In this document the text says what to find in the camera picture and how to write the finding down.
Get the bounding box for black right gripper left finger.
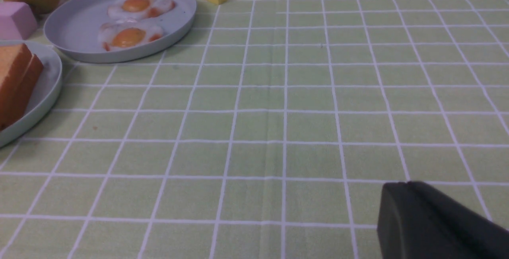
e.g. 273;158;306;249
377;182;478;259

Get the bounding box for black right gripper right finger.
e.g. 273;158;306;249
408;181;508;259

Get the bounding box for toast slice top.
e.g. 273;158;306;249
0;54;44;131

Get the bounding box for fried egg toy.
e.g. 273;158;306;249
107;0;176;20
97;19;164;52

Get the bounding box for fried egg toy front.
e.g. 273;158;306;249
97;19;164;52

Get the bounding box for green checkered tablecloth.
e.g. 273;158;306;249
1;0;509;259

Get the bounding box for pink cube block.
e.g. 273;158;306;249
0;1;38;40

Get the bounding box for fried egg toy back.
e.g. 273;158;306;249
107;0;176;20

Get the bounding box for toast slice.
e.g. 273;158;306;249
0;43;32;130
0;54;44;131

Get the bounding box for sandwich plate light blue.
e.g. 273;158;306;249
0;40;62;147

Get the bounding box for egg plate light blue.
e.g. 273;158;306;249
44;0;198;63

